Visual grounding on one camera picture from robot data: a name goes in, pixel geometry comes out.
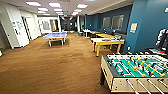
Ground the blue ping pong table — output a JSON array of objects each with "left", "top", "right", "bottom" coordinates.
[{"left": 42, "top": 31, "right": 69, "bottom": 47}]

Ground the yellow wall poster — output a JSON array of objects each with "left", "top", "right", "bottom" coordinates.
[{"left": 129, "top": 22, "right": 139, "bottom": 34}]

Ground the white round table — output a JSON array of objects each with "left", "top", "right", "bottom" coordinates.
[{"left": 82, "top": 28, "right": 92, "bottom": 39}]

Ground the ceiling light panel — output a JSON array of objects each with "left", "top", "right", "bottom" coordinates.
[
  {"left": 25, "top": 1, "right": 43, "bottom": 7},
  {"left": 76, "top": 3, "right": 89, "bottom": 10},
  {"left": 48, "top": 2, "right": 62, "bottom": 9}
]

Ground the interior glass window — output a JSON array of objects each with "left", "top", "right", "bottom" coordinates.
[
  {"left": 102, "top": 16, "right": 112, "bottom": 31},
  {"left": 111, "top": 14, "right": 125, "bottom": 31}
]

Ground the white double door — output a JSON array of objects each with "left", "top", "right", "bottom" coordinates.
[{"left": 0, "top": 20, "right": 12, "bottom": 52}]

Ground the green foosball table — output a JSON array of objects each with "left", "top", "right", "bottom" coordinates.
[{"left": 99, "top": 52, "right": 168, "bottom": 94}]

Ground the white table with toys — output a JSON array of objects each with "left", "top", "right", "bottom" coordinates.
[{"left": 90, "top": 36, "right": 126, "bottom": 57}]

